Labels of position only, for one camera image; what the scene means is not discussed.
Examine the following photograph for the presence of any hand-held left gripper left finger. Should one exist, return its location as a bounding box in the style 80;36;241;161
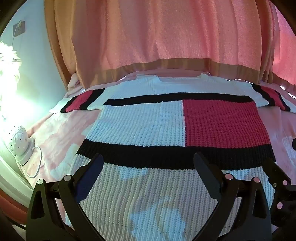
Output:
26;153;104;241

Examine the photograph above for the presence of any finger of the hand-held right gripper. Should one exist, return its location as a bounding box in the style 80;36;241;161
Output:
263;158;292;189

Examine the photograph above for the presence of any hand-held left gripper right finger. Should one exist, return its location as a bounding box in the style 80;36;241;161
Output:
194;152;272;241

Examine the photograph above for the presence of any white red black knit sweater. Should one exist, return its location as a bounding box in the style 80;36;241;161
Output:
49;74;291;241

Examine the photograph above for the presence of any pink patterned blanket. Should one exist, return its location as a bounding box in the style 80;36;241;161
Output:
20;75;296;234

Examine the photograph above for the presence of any white dotted night lamp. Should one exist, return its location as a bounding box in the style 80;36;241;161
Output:
6;125;36;165

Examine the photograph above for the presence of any pink pillow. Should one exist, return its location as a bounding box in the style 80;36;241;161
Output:
68;74;87;93

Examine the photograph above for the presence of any white fluffy bright lamp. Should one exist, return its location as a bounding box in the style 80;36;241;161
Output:
0;41;23;121

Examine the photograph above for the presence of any pink curtain with tan hem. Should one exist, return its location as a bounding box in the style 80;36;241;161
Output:
44;0;296;99

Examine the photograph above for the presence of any white lamp cable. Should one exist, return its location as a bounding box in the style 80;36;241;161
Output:
25;146;45;179

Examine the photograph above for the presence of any wall socket with plug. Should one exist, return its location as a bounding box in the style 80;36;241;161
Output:
12;20;26;37

